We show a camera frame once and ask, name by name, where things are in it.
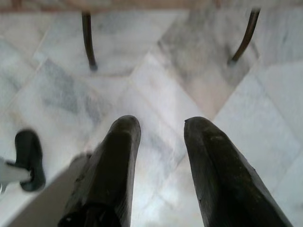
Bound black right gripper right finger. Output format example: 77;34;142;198
184;115;294;227

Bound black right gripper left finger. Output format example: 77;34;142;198
58;115;142;227

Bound dark metal furniture leg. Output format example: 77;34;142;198
227;8;261;66
81;10;98;71

